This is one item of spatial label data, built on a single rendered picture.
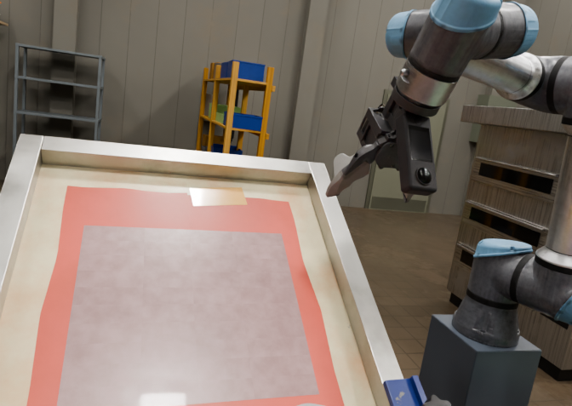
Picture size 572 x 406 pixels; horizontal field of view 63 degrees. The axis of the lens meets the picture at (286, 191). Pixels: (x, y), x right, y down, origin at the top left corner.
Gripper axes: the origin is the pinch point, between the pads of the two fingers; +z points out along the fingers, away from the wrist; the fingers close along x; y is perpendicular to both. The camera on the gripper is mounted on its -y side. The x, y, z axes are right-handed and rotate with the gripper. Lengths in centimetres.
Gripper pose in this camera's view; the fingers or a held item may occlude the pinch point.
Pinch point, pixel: (368, 203)
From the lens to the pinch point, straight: 78.8
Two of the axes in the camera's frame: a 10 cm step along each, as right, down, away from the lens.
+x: -9.4, -0.7, -3.2
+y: -1.9, -7.0, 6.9
